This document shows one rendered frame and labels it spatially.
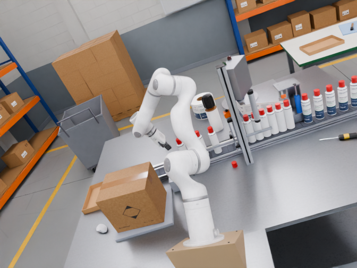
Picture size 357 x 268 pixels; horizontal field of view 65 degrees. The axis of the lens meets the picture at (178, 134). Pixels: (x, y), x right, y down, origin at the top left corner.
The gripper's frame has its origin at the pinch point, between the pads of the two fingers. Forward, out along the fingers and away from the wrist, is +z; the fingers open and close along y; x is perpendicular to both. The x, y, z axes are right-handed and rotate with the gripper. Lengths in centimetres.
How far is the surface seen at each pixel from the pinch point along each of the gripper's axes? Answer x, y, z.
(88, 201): 75, -1, -5
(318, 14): -220, 350, 150
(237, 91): -59, -18, -10
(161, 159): 20.7, 20.7, 15.7
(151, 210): 16.2, -43.7, 2.9
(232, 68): -64, -18, -22
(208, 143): -17.7, 12.9, 24.5
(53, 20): 168, 476, -153
